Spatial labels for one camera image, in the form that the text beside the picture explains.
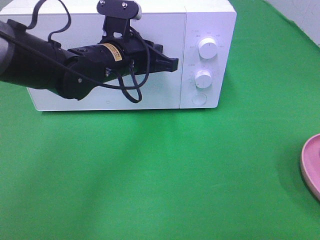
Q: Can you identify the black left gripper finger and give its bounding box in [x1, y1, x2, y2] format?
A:
[149, 58, 179, 73]
[143, 39, 163, 60]

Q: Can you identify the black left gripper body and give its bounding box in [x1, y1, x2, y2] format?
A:
[99, 16, 152, 75]

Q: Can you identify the white microwave door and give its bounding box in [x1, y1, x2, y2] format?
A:
[0, 13, 185, 111]

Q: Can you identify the white microwave knob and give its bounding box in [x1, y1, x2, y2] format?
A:
[198, 37, 218, 60]
[194, 70, 213, 89]

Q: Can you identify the round white door release button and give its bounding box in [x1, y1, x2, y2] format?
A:
[191, 93, 207, 106]

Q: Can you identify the pink round plate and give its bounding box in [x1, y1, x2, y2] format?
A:
[300, 133, 320, 201]

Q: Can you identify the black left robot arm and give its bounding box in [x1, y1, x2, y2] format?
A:
[0, 19, 179, 103]

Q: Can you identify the white microwave oven body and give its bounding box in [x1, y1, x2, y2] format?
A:
[0, 0, 237, 109]

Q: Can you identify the green table cloth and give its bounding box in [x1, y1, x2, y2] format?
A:
[0, 0, 320, 240]

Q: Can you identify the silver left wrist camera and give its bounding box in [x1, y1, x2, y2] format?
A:
[96, 0, 142, 20]

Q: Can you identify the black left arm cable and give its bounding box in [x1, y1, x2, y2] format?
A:
[0, 0, 151, 105]

